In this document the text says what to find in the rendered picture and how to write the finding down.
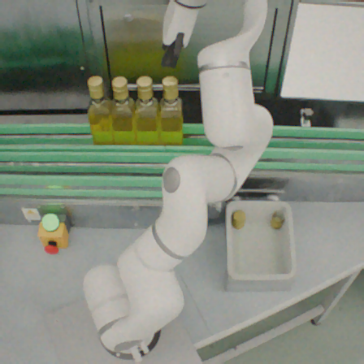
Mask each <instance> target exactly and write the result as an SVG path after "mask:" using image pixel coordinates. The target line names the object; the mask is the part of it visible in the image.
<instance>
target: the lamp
mask: <svg viewBox="0 0 364 364"><path fill-rule="evenodd" d="M42 224H43V227H44V229H45V230H46V231H48V232H55V231H57V230H58V229H59V220H58V219H57V217H56V216H55V214H47V215H46V216H45V217H44V219H43V220H42Z"/></svg>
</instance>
